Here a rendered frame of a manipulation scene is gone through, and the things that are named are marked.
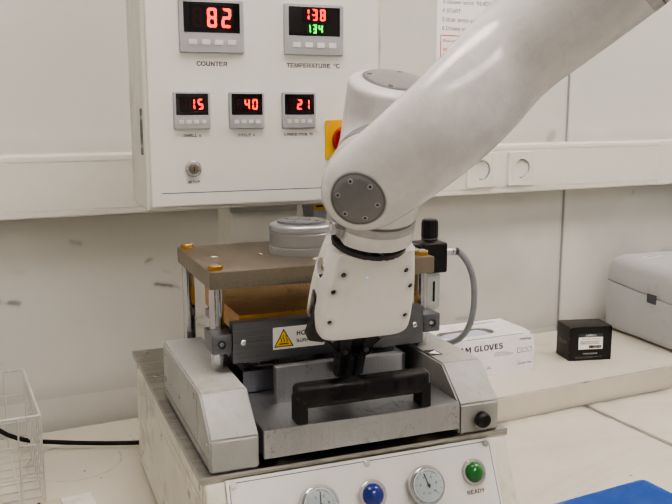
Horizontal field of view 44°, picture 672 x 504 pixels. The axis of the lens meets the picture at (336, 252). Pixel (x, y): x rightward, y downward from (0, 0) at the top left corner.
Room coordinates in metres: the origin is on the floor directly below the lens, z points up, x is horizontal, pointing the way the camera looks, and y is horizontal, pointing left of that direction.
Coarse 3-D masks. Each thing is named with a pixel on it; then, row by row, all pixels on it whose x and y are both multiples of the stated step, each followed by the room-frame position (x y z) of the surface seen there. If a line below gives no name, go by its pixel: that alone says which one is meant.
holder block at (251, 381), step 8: (312, 360) 0.92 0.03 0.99; (232, 368) 0.92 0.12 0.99; (240, 368) 0.90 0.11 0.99; (248, 368) 0.89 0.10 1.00; (256, 368) 0.90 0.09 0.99; (264, 368) 0.90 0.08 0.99; (272, 368) 0.90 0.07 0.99; (240, 376) 0.89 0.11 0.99; (248, 376) 0.88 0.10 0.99; (256, 376) 0.89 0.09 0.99; (264, 376) 0.89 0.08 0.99; (272, 376) 0.89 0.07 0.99; (248, 384) 0.88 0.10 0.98; (256, 384) 0.89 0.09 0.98; (264, 384) 0.89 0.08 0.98; (272, 384) 0.89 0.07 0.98; (248, 392) 0.88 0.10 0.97
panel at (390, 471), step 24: (384, 456) 0.82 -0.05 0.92; (408, 456) 0.83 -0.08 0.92; (432, 456) 0.84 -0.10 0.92; (456, 456) 0.85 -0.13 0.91; (480, 456) 0.86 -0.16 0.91; (240, 480) 0.76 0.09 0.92; (264, 480) 0.77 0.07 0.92; (288, 480) 0.78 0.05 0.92; (312, 480) 0.79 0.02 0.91; (336, 480) 0.79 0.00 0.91; (360, 480) 0.80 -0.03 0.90; (384, 480) 0.81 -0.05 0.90; (456, 480) 0.84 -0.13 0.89; (480, 480) 0.84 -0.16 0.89
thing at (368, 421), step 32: (384, 352) 0.91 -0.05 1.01; (288, 384) 0.86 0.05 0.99; (256, 416) 0.81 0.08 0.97; (288, 416) 0.81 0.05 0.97; (320, 416) 0.81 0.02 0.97; (352, 416) 0.81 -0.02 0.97; (384, 416) 0.82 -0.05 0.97; (416, 416) 0.84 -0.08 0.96; (448, 416) 0.85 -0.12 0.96; (288, 448) 0.78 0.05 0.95; (320, 448) 0.80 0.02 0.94
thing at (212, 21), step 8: (192, 8) 1.08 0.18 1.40; (200, 8) 1.08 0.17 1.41; (208, 8) 1.08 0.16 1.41; (216, 8) 1.09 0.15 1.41; (224, 8) 1.09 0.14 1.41; (232, 8) 1.10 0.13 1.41; (192, 16) 1.08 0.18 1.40; (200, 16) 1.08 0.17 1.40; (208, 16) 1.08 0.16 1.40; (216, 16) 1.09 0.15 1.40; (224, 16) 1.09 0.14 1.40; (232, 16) 1.10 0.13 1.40; (192, 24) 1.08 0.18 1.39; (200, 24) 1.08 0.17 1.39; (208, 24) 1.08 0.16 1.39; (216, 24) 1.09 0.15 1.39; (224, 24) 1.09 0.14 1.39; (232, 24) 1.10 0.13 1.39
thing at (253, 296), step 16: (240, 288) 1.02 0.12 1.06; (256, 288) 1.02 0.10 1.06; (272, 288) 1.02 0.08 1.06; (288, 288) 0.99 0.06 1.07; (304, 288) 0.98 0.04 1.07; (208, 304) 1.02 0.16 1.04; (224, 304) 0.94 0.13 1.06; (240, 304) 0.94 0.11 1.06; (256, 304) 0.94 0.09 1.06; (272, 304) 0.94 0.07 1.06; (288, 304) 0.94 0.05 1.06; (304, 304) 0.94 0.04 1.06; (224, 320) 0.95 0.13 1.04
